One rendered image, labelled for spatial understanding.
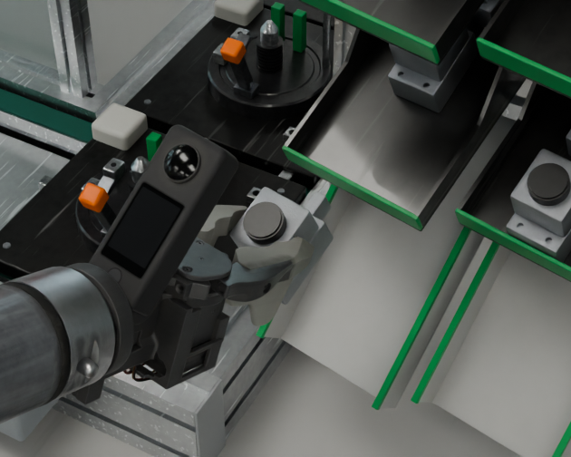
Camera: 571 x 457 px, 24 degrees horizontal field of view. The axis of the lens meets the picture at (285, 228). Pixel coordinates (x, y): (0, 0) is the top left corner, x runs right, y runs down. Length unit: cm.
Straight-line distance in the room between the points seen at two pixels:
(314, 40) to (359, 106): 49
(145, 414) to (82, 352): 47
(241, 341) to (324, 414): 13
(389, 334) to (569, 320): 16
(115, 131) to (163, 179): 60
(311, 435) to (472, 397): 21
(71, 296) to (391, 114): 39
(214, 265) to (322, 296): 34
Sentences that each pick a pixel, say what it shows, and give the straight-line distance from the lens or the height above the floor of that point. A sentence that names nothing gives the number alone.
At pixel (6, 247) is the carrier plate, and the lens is 133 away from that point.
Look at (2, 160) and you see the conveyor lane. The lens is 151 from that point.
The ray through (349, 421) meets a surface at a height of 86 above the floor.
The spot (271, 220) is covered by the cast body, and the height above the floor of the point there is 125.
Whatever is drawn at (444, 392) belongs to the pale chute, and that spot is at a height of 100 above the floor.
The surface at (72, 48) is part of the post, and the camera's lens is 147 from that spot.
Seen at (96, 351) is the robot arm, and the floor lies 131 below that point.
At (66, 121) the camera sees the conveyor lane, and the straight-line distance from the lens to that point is 150.
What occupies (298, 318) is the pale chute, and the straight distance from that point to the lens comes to 119.
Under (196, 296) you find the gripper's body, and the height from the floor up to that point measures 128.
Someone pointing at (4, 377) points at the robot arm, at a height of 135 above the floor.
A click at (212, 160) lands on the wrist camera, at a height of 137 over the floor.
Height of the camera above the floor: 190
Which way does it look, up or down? 45 degrees down
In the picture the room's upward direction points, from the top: straight up
